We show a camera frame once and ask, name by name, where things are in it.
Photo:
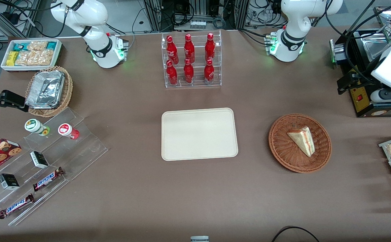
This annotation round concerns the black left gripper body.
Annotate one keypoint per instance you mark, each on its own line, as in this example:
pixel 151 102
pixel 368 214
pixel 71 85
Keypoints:
pixel 359 77

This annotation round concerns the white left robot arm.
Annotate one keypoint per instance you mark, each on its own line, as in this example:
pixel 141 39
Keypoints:
pixel 289 47

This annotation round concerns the light tan wicker basket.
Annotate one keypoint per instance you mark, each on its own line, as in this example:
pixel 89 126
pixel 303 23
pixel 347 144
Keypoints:
pixel 68 90

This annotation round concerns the triangular wrapped sandwich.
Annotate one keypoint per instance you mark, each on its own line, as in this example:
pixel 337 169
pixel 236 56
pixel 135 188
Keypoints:
pixel 302 140

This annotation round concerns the round dark brown wicker basket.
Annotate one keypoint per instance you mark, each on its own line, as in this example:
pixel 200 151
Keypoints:
pixel 283 148

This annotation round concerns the beige rectangular serving tray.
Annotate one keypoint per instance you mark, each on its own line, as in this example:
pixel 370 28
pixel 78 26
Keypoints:
pixel 199 134

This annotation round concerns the black grill appliance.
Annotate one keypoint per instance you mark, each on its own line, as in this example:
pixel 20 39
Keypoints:
pixel 362 104

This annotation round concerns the green lid snack cup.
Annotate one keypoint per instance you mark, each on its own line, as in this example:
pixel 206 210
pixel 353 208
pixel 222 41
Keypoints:
pixel 34 125

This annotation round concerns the silver box with green light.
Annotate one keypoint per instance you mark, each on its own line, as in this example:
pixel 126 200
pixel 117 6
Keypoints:
pixel 337 50

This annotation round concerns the stack of foil trays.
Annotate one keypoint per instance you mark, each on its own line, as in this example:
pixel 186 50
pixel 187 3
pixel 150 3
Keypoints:
pixel 45 89

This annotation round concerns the yellow snack packet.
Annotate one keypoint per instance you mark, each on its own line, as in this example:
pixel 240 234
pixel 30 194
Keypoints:
pixel 12 58

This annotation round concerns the clear bag of crackers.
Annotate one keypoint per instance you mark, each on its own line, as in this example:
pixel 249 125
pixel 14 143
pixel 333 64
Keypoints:
pixel 45 57
pixel 27 58
pixel 38 45

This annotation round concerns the teal snack packet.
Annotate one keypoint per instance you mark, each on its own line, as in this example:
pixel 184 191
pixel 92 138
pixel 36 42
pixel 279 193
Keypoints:
pixel 51 44
pixel 19 46

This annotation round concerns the red lid snack cup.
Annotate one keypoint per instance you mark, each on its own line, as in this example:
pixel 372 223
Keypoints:
pixel 66 129

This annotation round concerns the small black carton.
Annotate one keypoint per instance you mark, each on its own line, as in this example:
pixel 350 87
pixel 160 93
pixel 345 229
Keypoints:
pixel 39 159
pixel 8 181

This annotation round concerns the white snack bin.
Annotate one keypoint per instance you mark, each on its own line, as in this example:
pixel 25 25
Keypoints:
pixel 59 53

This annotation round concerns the clear acrylic tiered display stand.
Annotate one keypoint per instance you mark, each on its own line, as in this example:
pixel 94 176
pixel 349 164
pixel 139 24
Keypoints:
pixel 81 148

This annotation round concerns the Snickers chocolate bar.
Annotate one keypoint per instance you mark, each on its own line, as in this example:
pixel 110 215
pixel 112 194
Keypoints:
pixel 16 206
pixel 48 179

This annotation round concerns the red cola bottle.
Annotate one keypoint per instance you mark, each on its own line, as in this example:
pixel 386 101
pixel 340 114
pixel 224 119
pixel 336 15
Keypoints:
pixel 188 72
pixel 172 74
pixel 209 72
pixel 171 50
pixel 210 47
pixel 189 49

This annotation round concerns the clear acrylic bottle rack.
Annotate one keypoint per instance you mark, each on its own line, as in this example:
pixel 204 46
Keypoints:
pixel 197 84

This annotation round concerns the white power strip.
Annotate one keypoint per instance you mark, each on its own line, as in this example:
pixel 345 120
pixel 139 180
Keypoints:
pixel 198 24

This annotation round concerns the small grey device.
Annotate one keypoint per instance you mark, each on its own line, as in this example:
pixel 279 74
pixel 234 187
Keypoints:
pixel 199 239

